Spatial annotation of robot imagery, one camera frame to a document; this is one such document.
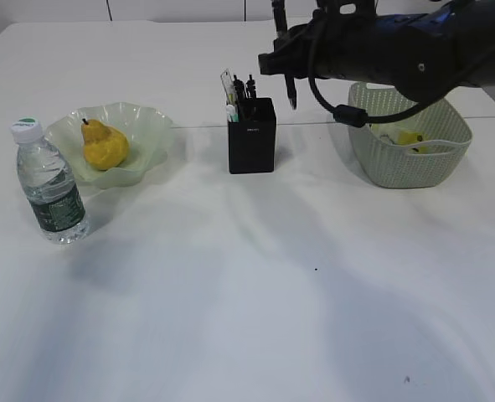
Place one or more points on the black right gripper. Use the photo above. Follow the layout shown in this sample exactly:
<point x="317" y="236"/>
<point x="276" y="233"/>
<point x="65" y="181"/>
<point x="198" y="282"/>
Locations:
<point x="290" y="55"/>

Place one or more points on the black pen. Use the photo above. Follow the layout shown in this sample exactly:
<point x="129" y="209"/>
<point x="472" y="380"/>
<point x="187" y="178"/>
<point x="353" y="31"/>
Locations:
<point x="240" y="96"/>
<point x="250" y="87"/>
<point x="279" y="15"/>

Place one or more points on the clear plastic ruler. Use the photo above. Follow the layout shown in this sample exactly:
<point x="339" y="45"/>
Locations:
<point x="227" y="81"/>

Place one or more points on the teal utility knife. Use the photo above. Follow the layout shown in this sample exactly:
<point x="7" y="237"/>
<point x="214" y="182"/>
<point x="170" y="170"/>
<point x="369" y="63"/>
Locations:
<point x="231" y="113"/>

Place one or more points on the yellow white waste paper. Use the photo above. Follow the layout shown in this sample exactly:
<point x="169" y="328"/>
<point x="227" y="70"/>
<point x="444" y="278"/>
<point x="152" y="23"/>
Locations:
<point x="396" y="134"/>

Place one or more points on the yellow pear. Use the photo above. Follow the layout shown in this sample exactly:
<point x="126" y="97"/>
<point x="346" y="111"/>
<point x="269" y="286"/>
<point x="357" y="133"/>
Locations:
<point x="104" y="146"/>

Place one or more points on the clear plastic water bottle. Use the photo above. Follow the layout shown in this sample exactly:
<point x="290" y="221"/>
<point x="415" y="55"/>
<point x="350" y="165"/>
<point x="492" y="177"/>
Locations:
<point x="49" y="185"/>

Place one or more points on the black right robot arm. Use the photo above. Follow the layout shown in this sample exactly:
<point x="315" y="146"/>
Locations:
<point x="424" y="56"/>

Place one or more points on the black square pen holder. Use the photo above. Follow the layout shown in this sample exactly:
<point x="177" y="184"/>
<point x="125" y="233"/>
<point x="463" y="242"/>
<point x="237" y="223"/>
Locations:
<point x="252" y="138"/>

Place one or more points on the green plastic woven basket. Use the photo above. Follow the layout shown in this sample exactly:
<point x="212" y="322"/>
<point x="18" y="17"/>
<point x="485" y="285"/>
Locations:
<point x="448" y="137"/>

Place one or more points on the green glass wavy plate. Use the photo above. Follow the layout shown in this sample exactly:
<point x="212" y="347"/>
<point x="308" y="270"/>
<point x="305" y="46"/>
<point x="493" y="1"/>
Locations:
<point x="148" y="131"/>

